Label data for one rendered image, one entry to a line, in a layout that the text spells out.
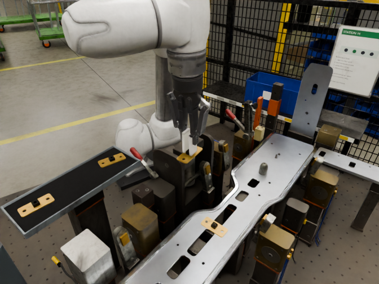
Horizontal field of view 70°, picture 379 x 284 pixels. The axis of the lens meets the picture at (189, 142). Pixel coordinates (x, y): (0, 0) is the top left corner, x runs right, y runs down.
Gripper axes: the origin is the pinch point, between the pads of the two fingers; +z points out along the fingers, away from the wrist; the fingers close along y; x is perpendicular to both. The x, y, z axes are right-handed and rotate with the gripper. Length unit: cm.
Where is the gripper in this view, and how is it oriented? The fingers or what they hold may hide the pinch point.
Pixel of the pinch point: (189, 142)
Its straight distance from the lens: 75.8
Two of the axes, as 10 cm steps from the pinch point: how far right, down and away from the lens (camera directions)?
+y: 8.1, 3.2, -4.9
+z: 0.3, 8.2, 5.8
